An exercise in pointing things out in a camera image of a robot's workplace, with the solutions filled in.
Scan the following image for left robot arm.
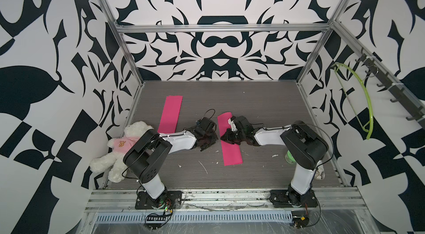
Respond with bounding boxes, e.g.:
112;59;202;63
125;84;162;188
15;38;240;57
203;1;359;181
124;117;218;203

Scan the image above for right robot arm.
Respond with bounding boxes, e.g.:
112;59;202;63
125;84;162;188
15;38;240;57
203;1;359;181
221;116;329;197

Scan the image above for green lidded jar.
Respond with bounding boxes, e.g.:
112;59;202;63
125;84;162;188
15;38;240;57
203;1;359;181
285;151;296;164

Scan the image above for patterned cream pouch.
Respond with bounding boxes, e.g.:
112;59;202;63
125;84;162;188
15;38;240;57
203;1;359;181
314;165;325;180

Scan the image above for white teddy bear pink shirt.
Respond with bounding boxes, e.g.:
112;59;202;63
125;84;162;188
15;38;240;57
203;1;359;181
89;121;153;183

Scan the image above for left small electronics board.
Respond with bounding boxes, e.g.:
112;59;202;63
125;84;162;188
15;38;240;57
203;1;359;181
145;213;172;226

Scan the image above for small electronics board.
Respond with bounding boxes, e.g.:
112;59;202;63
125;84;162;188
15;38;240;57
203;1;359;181
145;213;172;226
292;215;309;229

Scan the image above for right small electronics board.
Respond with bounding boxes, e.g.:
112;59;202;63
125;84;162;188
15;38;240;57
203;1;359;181
292;215;309;229

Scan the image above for green hoop hanger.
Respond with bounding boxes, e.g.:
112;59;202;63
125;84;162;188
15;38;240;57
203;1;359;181
331;62;375;140

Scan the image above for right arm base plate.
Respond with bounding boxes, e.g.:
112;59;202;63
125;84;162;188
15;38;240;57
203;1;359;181
269;189;318;208

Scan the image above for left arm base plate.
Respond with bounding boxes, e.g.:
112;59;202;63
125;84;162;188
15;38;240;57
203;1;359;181
135;190;183;210

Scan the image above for black wall hook rail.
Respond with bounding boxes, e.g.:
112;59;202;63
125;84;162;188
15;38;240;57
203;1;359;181
356;48;425;129

